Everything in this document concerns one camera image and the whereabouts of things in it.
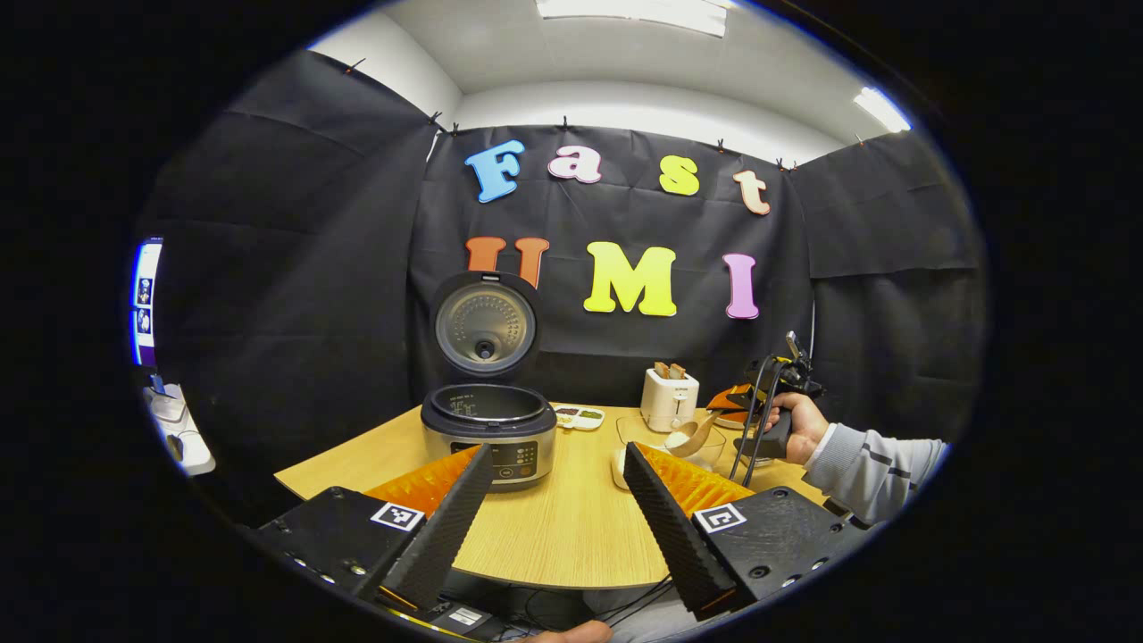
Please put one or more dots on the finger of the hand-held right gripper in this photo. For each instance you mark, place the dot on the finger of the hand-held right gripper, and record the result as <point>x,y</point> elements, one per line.
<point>734,402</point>

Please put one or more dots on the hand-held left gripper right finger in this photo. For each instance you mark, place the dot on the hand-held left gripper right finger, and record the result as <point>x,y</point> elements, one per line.
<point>679,536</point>

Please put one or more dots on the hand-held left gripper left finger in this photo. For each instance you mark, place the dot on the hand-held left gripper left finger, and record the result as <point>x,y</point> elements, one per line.
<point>438,536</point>

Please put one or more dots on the wooden spoon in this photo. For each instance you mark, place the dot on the wooden spoon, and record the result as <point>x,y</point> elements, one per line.
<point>688,439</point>

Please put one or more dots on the clear container of rice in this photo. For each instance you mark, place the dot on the clear container of rice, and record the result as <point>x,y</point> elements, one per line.
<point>710,460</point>

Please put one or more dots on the grey rice cooker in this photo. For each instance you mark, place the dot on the grey rice cooker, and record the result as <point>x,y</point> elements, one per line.
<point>491,442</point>

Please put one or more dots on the white toaster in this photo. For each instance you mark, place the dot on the white toaster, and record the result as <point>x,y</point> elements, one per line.
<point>670,402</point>

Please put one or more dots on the black box with white label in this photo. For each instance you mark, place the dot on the black box with white label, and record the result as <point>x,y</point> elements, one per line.
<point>464,618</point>

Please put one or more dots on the person's grey trouser legs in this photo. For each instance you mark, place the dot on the person's grey trouser legs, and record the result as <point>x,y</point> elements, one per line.
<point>643,621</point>

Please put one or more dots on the white divided condiment dish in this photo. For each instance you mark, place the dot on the white divided condiment dish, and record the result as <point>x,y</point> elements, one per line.
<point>579,416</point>

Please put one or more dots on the white side desk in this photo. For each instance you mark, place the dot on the white side desk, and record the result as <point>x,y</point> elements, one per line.
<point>183,438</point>

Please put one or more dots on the small ceiling light panel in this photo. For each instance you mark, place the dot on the small ceiling light panel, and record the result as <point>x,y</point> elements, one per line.
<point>882,109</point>

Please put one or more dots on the black backdrop cloth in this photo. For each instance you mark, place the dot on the black backdrop cloth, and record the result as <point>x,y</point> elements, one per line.
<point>295,268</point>

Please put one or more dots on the lit computer monitor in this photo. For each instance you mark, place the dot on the lit computer monitor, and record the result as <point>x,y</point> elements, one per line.
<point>146,299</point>

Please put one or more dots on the long ceiling light panel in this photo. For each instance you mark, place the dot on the long ceiling light panel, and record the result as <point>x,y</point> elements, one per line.
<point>634,13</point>

